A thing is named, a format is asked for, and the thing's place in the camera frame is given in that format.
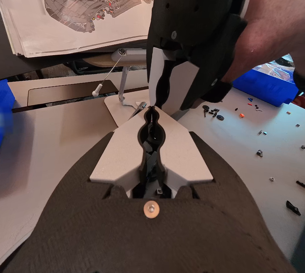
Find black wedge lego piece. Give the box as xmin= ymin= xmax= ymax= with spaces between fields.
xmin=285 ymin=200 xmax=302 ymax=216

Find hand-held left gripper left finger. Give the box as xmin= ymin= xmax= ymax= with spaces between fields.
xmin=89 ymin=107 xmax=153 ymax=199

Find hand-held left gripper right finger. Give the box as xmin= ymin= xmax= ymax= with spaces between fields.
xmin=154 ymin=107 xmax=214 ymax=199

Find blue plastic bin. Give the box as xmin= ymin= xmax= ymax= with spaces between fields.
xmin=232 ymin=62 xmax=299 ymax=107
xmin=0 ymin=79 xmax=15 ymax=150

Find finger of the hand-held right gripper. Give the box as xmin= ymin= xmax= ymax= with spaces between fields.
xmin=163 ymin=60 xmax=200 ymax=113
xmin=148 ymin=46 xmax=176 ymax=110

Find pile of small lego pieces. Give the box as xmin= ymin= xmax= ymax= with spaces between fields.
xmin=202 ymin=104 xmax=225 ymax=121

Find partly built lego car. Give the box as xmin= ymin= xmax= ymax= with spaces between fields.
xmin=129 ymin=100 xmax=172 ymax=199

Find white book stand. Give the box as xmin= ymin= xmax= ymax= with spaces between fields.
xmin=82 ymin=48 xmax=191 ymax=127

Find person's right hand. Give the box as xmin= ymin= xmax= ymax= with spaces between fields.
xmin=220 ymin=0 xmax=305 ymax=83

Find clear plastic bags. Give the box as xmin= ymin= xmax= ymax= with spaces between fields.
xmin=253 ymin=54 xmax=296 ymax=83

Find open instruction book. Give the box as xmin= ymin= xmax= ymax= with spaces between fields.
xmin=0 ymin=0 xmax=158 ymax=58

